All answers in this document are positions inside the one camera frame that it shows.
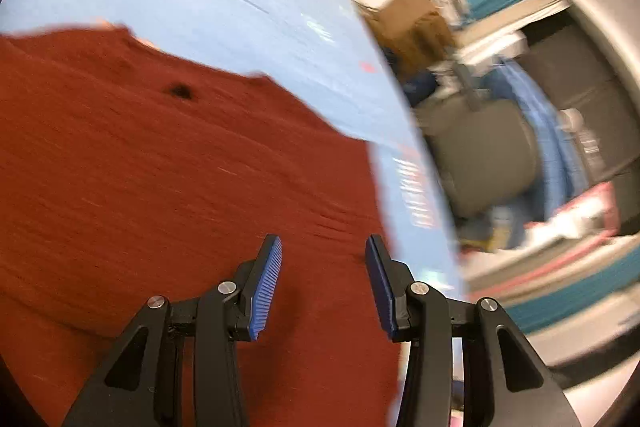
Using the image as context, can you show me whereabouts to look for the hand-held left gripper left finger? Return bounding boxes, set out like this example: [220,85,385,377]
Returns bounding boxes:
[62,234,283,427]

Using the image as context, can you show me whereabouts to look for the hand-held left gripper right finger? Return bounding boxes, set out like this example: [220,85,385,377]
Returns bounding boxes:
[364,234,584,427]

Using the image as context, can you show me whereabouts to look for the rust red knit garment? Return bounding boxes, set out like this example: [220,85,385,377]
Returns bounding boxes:
[0,24,407,427]

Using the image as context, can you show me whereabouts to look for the grey upholstered chair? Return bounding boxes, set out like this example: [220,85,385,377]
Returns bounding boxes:
[417,99,543,220]

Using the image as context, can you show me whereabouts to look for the pink edged box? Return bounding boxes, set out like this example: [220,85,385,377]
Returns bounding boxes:
[520,182,621,253]

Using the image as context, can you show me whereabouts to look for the blue cloth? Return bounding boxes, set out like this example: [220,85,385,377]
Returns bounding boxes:
[487,57,591,228]

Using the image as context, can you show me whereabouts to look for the light blue printed mat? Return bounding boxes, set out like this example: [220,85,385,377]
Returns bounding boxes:
[0,0,468,427]

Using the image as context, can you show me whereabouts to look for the brown cardboard box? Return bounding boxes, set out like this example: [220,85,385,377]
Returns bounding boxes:
[370,0,457,72]

